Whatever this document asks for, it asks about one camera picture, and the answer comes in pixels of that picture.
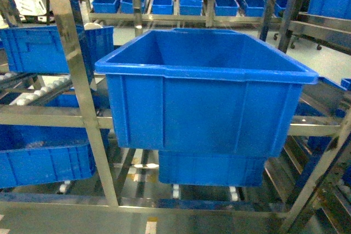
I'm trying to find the large blue plastic crate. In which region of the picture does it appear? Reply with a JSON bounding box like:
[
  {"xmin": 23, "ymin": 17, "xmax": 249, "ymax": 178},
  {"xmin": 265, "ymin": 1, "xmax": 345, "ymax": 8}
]
[{"xmin": 95, "ymin": 28, "xmax": 319, "ymax": 157}]

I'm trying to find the stainless steel rack frame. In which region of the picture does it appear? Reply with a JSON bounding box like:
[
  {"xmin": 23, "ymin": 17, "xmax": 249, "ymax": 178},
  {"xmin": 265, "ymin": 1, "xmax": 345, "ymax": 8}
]
[{"xmin": 1, "ymin": 0, "xmax": 350, "ymax": 233}]

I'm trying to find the blue crate underneath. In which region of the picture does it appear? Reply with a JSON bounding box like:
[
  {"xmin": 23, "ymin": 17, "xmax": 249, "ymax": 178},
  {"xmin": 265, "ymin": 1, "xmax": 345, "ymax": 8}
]
[{"xmin": 158, "ymin": 151, "xmax": 267, "ymax": 187}]

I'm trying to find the background blue bin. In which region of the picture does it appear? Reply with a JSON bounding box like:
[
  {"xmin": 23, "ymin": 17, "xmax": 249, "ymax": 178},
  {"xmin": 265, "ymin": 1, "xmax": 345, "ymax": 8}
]
[
  {"xmin": 214, "ymin": 0, "xmax": 239, "ymax": 16},
  {"xmin": 92, "ymin": 0, "xmax": 120, "ymax": 14},
  {"xmin": 120, "ymin": 0, "xmax": 147, "ymax": 14},
  {"xmin": 179, "ymin": 0, "xmax": 202, "ymax": 16},
  {"xmin": 152, "ymin": 0, "xmax": 174, "ymax": 15},
  {"xmin": 238, "ymin": 0, "xmax": 265, "ymax": 17}
]

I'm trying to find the blue crate upper left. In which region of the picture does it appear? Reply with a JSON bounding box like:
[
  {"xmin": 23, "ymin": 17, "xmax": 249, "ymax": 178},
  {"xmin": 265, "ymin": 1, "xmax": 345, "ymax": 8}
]
[{"xmin": 1, "ymin": 26, "xmax": 114, "ymax": 73}]

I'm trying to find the blue crate lower left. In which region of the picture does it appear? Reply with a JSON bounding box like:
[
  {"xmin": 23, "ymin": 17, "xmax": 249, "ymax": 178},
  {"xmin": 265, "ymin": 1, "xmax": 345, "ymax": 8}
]
[{"xmin": 0, "ymin": 94, "xmax": 110, "ymax": 189}]

